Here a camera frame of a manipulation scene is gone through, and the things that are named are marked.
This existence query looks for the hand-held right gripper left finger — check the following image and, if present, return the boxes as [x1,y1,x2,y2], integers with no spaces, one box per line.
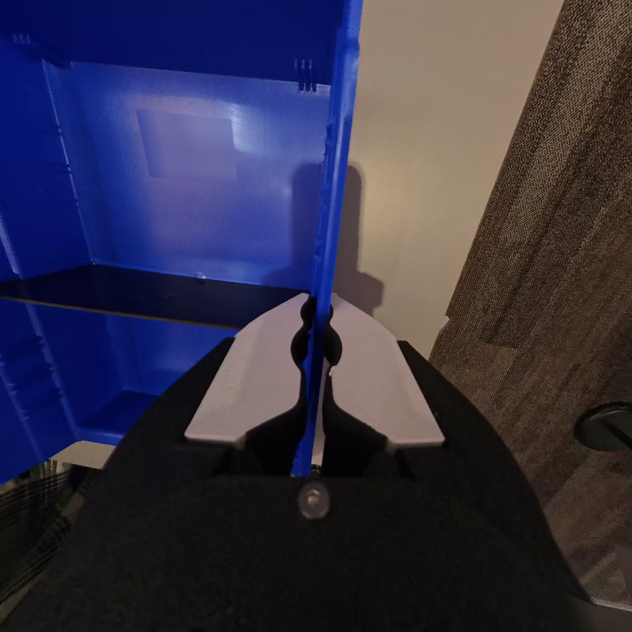
[184,292,311,447]

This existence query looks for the black chair base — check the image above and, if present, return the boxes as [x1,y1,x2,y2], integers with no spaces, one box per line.
[575,402,632,452]

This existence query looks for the blue divided plastic bin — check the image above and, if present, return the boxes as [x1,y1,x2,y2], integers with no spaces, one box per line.
[0,0,363,487]

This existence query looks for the person's plaid shirt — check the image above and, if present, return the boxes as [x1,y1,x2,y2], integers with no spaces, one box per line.
[0,459,94,593]

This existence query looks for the black bin divider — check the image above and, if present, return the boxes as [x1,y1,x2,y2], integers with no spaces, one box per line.
[0,264,309,330]

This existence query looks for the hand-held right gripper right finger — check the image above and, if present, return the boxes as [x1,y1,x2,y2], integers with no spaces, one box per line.
[321,292,446,449]

